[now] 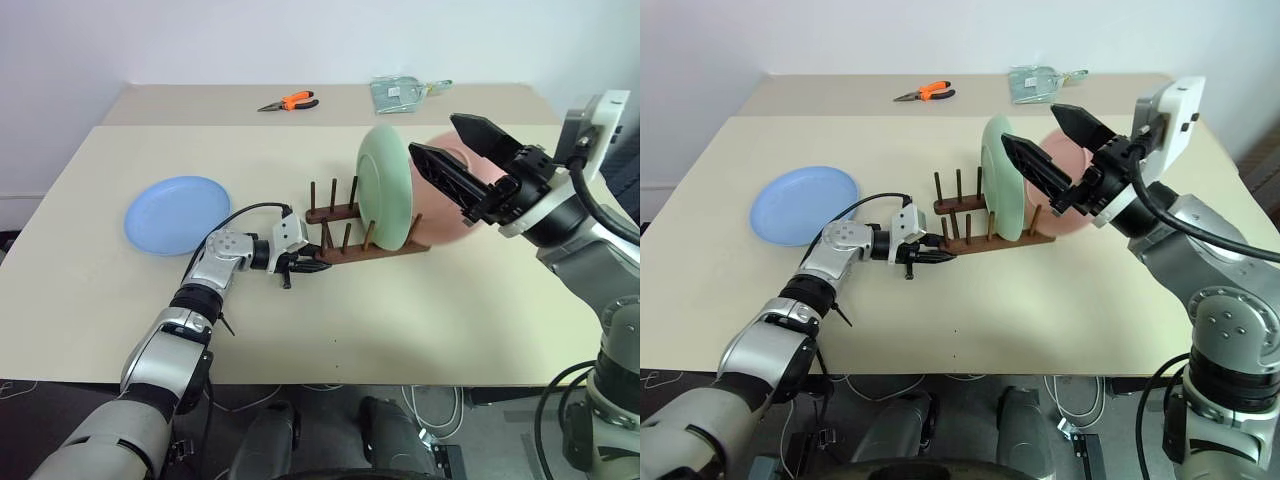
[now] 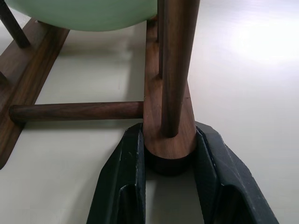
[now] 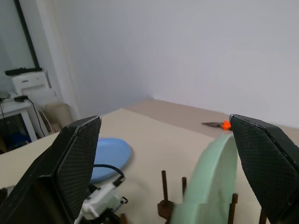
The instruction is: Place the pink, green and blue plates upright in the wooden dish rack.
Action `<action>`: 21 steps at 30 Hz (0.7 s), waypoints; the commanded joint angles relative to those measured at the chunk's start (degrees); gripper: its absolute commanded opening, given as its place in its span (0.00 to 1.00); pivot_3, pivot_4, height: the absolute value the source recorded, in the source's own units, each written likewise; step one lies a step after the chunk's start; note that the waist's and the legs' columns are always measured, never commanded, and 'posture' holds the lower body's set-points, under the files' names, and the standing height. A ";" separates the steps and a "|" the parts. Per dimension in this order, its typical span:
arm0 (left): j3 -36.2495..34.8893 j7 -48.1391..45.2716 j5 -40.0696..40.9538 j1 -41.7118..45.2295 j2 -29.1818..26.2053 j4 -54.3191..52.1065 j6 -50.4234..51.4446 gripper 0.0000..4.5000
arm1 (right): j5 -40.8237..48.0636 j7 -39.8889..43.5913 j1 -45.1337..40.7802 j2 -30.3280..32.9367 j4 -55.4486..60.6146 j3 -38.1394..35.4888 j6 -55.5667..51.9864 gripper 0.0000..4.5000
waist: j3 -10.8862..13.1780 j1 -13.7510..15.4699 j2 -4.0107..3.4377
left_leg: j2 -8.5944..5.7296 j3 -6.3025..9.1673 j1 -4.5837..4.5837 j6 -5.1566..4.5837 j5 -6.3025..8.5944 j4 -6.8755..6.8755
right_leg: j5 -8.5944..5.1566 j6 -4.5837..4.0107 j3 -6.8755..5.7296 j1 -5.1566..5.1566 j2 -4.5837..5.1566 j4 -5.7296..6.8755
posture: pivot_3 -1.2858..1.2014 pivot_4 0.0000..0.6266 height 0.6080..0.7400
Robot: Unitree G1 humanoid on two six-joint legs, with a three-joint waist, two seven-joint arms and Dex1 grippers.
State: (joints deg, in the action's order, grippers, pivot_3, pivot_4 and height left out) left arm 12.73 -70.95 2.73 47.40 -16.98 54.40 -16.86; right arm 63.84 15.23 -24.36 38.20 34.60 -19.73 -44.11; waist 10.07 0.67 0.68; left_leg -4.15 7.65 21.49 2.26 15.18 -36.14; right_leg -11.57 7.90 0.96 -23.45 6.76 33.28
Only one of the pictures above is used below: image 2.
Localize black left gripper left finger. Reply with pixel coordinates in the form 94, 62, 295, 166
85, 122, 147, 224

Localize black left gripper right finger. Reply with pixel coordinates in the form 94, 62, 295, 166
195, 120, 281, 224

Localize dark wooden dish rack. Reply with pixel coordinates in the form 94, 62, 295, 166
0, 0, 199, 176

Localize green plate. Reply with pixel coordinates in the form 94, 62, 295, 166
4, 0, 160, 32

